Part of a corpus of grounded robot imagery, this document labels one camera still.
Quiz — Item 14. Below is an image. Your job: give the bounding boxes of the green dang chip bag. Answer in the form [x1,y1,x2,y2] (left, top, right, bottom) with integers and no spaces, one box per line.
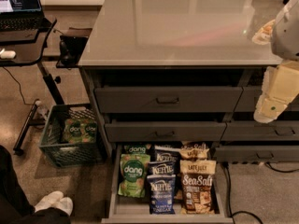
[123,144,151,154]
[118,154,150,198]

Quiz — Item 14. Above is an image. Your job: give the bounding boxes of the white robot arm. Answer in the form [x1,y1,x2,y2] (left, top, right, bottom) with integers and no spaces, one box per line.
[252,0,299,123]

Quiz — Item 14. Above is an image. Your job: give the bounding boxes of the top right grey drawer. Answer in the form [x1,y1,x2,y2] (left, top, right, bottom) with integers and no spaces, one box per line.
[235,86,299,112]

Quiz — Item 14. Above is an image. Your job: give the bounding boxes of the grey drawer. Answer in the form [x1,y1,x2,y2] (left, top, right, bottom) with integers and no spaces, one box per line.
[221,120,299,141]
[105,119,226,142]
[94,86,242,113]
[235,86,299,112]
[213,146,299,163]

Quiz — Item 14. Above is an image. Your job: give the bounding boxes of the middle right grey drawer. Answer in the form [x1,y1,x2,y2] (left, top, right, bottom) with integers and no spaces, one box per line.
[221,120,299,141]

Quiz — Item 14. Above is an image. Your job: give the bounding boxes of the bottom right grey drawer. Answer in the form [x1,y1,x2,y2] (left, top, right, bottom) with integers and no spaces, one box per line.
[213,146,299,163]

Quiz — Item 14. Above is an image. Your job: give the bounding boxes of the rear Late July chip bag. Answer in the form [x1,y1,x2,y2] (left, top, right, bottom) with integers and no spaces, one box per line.
[179,142,209,160]

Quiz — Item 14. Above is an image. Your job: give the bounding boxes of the late july chip bag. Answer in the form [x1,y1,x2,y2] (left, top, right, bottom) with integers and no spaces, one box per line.
[180,160,216,214]
[179,142,209,160]

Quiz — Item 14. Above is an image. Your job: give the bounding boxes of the top left grey drawer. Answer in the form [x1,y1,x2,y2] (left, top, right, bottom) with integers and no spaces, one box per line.
[94,86,242,113]

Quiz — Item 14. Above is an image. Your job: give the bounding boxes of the grey counter cabinet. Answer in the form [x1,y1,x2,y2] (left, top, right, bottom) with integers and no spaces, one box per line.
[79,0,299,155]

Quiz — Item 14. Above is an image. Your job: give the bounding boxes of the front Late July chip bag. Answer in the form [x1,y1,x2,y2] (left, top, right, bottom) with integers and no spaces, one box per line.
[180,160,216,214]

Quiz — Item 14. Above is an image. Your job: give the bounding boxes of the rear blue Kettle chip bag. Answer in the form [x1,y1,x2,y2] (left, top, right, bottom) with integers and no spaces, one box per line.
[154,147,180,162]

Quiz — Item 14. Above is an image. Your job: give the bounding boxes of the blue kettle chip bag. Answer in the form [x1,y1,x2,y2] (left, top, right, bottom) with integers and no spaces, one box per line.
[147,175,176,215]
[154,147,180,162]
[148,161,175,175]

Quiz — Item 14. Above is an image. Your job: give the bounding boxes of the middle blue Kettle chip bag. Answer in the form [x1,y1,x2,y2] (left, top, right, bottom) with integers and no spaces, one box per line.
[148,161,175,175]

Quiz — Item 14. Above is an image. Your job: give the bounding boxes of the front blue Kettle chip bag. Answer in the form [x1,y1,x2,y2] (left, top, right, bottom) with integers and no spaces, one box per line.
[147,175,176,215]

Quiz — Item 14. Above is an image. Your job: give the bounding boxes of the middle left grey drawer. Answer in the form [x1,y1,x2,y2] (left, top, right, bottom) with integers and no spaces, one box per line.
[105,119,226,142]

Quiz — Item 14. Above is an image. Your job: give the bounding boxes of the open bottom left drawer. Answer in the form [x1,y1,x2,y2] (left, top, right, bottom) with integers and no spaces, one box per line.
[102,146,234,224]

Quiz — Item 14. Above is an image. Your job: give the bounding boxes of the dark box beside counter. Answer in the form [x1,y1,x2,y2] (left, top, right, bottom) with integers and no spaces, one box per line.
[56,27,92,68]

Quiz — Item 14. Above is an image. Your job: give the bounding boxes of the dang bags in crate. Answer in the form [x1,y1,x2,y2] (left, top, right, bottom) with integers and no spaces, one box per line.
[62,118,97,144]

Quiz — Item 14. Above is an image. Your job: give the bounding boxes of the green plastic crate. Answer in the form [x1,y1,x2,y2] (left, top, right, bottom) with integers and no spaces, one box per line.
[39,104,106,167]

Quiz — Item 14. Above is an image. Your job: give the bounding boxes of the white shoes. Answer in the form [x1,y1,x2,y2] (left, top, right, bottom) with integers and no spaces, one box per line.
[35,191,73,216]

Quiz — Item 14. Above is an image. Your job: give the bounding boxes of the black laptop stand table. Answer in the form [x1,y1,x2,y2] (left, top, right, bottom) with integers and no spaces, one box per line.
[0,18,64,156]

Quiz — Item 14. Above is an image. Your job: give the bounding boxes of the black laptop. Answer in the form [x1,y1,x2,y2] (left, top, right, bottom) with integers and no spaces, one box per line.
[0,0,44,44]

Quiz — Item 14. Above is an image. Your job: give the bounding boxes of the white computer mouse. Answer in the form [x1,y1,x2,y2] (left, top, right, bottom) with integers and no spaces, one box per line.
[0,50,16,60]

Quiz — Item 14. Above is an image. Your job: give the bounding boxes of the black trouser leg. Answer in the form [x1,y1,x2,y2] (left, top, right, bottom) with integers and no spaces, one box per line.
[0,146,71,224]

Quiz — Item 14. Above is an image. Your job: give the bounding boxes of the black floor cable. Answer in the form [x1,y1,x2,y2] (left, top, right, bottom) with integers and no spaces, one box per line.
[221,161,265,224]

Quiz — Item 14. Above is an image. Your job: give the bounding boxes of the black cable left floor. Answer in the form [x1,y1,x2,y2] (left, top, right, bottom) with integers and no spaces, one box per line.
[2,66,36,106]

